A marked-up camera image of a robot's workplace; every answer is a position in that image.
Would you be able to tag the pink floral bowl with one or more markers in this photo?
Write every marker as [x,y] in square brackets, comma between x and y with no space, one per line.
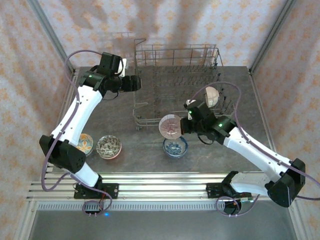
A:
[170,126]

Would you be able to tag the plain cream bowl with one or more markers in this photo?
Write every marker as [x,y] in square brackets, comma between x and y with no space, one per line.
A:
[212,97]

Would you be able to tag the leaf patterned pink bowl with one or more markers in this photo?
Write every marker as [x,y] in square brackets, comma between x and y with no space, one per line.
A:
[108,146]

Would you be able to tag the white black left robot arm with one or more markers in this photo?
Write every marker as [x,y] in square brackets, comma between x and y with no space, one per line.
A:
[75,117]

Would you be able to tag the orange floral bowl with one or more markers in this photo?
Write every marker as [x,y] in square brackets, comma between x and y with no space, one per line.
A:
[86,145]

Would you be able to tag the black electronics module green board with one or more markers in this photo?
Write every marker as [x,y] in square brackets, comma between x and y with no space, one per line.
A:
[232,208]

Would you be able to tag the grey metal panel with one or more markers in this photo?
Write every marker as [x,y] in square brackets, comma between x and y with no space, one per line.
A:
[162,225]

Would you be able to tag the small black connector box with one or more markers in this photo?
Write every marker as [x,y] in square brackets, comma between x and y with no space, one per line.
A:
[90,210]

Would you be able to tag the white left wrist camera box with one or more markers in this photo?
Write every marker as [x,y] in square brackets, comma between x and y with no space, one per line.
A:
[123,67]

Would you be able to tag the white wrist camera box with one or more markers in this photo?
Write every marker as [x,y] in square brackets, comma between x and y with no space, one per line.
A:
[191,102]
[123,67]

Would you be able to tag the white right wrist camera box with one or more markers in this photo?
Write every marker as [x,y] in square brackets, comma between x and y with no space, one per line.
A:
[191,102]

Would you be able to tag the aluminium table side rail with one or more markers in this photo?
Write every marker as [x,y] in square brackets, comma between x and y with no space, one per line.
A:
[67,97]
[256,85]

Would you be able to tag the aluminium mounting rail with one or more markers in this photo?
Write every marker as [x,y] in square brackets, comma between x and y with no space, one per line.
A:
[162,185]

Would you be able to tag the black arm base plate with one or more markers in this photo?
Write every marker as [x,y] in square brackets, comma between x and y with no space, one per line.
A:
[112,190]
[212,190]

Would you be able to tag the aluminium frame post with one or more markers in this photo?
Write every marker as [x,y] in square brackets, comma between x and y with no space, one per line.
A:
[271,35]
[52,35]

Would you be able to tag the aluminium frame leg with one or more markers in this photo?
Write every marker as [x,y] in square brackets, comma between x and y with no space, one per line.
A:
[297,220]
[26,220]

